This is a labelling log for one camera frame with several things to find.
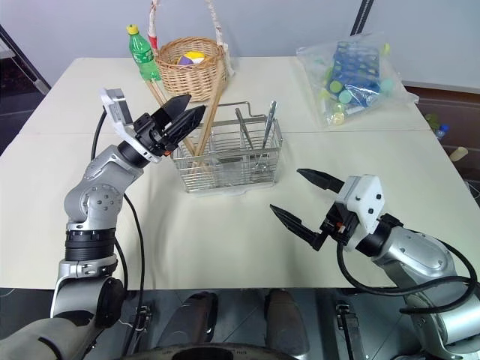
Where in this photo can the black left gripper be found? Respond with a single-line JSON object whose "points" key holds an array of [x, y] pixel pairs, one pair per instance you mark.
{"points": [[152, 133]]}

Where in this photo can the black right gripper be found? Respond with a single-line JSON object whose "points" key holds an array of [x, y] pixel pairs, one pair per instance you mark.
{"points": [[343, 225]]}

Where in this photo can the metal spoon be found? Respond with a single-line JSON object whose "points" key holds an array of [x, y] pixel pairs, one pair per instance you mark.
{"points": [[269, 123]]}

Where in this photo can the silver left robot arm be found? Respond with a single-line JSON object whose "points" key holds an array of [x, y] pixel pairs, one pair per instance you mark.
{"points": [[93, 195]]}

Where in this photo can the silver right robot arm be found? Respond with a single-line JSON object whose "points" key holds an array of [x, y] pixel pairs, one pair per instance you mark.
{"points": [[423, 255]]}

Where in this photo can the yellow purple white ball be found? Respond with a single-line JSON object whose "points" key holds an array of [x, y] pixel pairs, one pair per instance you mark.
{"points": [[191, 59]]}

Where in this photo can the metal cutlery piece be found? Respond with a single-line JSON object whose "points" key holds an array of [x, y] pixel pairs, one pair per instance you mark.
{"points": [[243, 125]]}

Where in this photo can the green plastic bottle yellow cap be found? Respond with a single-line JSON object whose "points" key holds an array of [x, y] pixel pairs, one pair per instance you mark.
{"points": [[144, 60]]}

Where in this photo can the clear plastic bag of toys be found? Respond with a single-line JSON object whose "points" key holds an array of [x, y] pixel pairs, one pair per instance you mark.
{"points": [[390, 101]]}

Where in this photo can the blue plastic rack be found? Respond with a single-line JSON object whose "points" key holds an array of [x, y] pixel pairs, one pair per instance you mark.
{"points": [[356, 67]]}

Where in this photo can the blue capped bottle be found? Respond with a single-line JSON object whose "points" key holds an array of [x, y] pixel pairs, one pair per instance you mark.
{"points": [[442, 132]]}

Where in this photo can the tan small object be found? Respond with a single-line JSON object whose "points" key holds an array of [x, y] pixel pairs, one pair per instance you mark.
{"points": [[460, 154]]}

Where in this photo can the black pole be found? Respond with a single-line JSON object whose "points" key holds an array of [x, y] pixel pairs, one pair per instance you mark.
{"points": [[360, 17]]}

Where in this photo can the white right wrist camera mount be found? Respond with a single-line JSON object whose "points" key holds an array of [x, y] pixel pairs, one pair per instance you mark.
{"points": [[367, 195]]}

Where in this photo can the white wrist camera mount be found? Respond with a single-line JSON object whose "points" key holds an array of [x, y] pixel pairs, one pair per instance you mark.
{"points": [[367, 195], [108, 98]]}

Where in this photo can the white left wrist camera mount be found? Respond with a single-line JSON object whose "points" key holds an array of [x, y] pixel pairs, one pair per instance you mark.
{"points": [[108, 98]]}

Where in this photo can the grey metal shelf frame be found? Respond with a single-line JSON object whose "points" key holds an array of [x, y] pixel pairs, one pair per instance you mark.
{"points": [[26, 67]]}

